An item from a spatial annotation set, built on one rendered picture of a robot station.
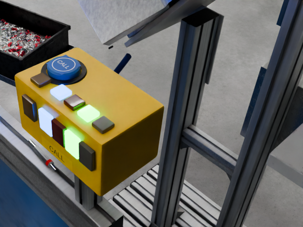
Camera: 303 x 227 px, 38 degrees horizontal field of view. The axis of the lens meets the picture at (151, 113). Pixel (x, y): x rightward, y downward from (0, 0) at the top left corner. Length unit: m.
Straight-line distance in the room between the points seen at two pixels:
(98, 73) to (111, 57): 1.92
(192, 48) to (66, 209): 0.49
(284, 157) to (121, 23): 0.39
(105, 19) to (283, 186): 1.28
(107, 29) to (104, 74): 0.34
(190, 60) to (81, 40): 1.62
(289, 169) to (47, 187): 0.41
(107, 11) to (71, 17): 1.95
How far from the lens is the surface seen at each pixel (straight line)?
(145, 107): 0.50
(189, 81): 1.08
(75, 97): 0.50
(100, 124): 0.47
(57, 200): 0.72
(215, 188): 1.85
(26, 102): 0.54
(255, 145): 1.03
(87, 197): 0.64
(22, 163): 0.77
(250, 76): 2.49
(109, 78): 0.54
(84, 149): 0.47
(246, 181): 1.11
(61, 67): 0.54
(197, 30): 1.00
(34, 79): 0.53
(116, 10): 0.87
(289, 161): 0.79
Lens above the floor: 1.40
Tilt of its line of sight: 41 degrees down
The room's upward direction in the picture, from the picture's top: 7 degrees clockwise
